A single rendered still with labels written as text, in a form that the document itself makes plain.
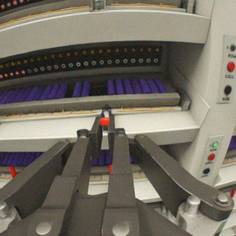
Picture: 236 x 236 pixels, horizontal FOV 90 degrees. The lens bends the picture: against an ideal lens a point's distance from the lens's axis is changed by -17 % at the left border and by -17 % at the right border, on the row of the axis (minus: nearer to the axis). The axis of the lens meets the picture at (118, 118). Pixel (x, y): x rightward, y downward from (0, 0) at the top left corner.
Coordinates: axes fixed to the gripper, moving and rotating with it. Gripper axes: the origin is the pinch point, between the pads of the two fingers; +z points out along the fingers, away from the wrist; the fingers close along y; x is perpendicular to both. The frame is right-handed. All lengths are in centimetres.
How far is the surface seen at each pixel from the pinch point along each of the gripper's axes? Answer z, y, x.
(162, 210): 16.4, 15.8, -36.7
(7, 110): 12.5, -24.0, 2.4
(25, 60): 19.3, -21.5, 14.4
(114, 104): 12.3, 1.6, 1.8
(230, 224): 16, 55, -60
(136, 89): 15.8, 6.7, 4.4
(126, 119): 9.9, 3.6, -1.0
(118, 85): 17.2, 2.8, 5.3
